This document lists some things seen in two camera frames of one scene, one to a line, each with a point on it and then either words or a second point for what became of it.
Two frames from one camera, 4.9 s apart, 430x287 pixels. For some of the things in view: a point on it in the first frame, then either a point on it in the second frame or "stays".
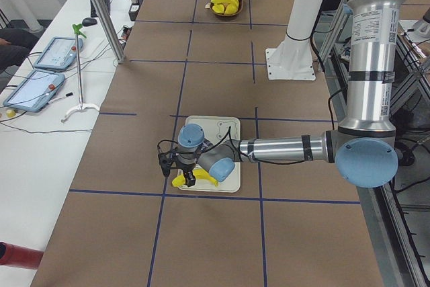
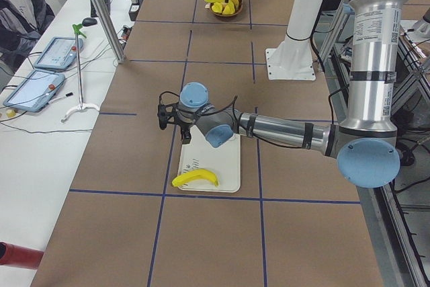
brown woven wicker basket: (239, 9) stays
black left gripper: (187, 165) → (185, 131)
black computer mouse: (89, 21) stays
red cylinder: (19, 256) stays
